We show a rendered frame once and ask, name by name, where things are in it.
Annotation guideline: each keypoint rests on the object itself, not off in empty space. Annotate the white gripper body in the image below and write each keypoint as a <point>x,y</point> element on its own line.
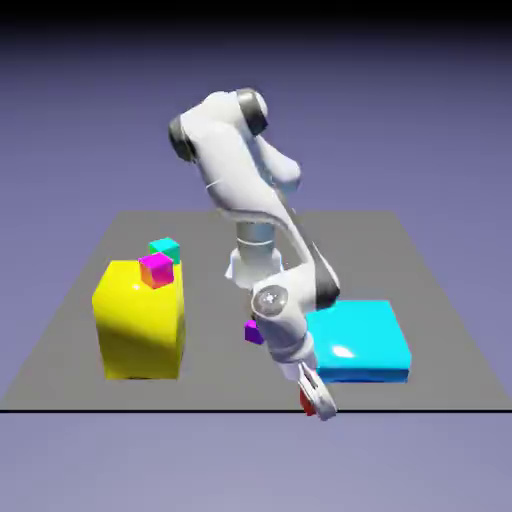
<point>318,394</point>

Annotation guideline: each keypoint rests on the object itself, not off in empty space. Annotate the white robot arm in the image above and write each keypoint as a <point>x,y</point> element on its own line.
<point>240,168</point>

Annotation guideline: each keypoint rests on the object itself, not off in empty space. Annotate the small red cube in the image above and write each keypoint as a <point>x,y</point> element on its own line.
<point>306,404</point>

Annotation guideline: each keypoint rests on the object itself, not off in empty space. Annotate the small purple cube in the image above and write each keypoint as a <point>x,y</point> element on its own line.
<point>252,332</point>

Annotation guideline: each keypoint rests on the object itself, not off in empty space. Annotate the small magenta cube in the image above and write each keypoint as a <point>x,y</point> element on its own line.
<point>156,270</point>

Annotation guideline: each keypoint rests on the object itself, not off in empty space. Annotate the small teal cube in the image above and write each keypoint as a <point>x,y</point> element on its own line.
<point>166,244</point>

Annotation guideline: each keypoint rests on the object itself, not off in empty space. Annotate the large cyan box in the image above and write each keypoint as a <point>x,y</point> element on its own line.
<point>360,340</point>

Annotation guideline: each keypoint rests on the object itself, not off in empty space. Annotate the large yellow box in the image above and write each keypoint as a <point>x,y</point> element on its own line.
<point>136,324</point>

